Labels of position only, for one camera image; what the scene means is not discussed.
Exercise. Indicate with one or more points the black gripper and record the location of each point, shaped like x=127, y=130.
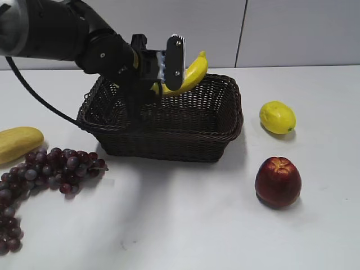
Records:
x=157, y=66

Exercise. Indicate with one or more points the yellow banana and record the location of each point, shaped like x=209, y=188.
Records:
x=193, y=76

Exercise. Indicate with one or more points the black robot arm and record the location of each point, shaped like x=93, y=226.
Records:
x=73, y=31

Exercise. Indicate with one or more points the black wicker basket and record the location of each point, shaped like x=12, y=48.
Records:
x=195, y=126

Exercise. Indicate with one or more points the yellow lemon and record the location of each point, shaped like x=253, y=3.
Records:
x=278, y=118

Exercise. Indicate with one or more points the purple grape bunch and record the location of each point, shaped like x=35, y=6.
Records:
x=62, y=170

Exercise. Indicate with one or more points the red apple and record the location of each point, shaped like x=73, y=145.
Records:
x=278, y=182

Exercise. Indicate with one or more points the yellow mango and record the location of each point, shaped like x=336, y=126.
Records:
x=16, y=142

